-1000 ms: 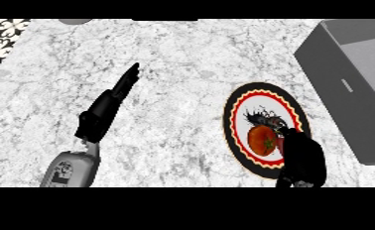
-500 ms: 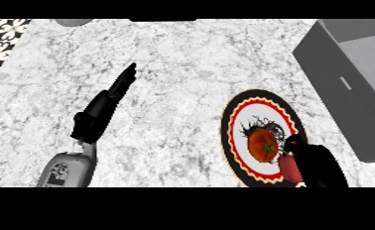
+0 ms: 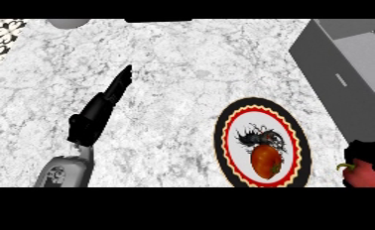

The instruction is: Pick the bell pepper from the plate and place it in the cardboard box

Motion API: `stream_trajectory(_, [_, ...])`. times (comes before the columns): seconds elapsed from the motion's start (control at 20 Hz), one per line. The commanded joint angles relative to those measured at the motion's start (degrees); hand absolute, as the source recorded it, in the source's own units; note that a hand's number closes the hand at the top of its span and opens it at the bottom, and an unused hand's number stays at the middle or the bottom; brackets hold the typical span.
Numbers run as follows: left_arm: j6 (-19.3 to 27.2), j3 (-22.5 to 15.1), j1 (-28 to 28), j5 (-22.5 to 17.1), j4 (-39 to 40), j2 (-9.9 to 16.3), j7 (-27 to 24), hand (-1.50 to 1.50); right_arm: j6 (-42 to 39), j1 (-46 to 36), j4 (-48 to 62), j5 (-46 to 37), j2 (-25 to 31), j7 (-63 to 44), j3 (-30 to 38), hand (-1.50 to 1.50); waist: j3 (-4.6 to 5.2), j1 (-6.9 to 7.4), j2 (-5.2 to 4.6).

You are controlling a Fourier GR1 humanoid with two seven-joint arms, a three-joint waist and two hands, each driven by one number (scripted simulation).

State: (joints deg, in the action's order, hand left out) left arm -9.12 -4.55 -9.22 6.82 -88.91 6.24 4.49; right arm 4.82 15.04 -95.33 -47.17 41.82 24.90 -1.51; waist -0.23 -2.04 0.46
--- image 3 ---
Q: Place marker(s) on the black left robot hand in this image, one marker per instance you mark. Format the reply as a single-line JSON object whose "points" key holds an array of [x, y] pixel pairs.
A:
{"points": [[93, 118]]}

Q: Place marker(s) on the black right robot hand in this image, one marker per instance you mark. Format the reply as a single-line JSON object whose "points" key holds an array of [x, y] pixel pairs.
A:
{"points": [[362, 148]]}

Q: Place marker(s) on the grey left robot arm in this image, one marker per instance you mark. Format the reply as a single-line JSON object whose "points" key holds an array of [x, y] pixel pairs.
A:
{"points": [[68, 172]]}

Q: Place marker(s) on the red pepper with green stem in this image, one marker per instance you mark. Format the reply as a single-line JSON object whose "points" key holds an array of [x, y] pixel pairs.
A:
{"points": [[361, 174]]}

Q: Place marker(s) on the grey cardboard box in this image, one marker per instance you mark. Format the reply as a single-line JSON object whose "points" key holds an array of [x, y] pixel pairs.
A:
{"points": [[337, 75]]}

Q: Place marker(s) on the black and red patterned plate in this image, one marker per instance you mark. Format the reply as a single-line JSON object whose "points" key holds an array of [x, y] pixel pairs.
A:
{"points": [[232, 161]]}

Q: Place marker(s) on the grey round container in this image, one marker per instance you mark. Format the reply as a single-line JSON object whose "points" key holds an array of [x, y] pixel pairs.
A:
{"points": [[67, 23]]}

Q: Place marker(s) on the black and white patterned mat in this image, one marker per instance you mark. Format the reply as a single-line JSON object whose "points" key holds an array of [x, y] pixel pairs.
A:
{"points": [[9, 34]]}

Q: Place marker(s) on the black flat appliance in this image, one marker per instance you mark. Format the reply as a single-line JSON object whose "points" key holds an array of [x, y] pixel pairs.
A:
{"points": [[157, 20]]}

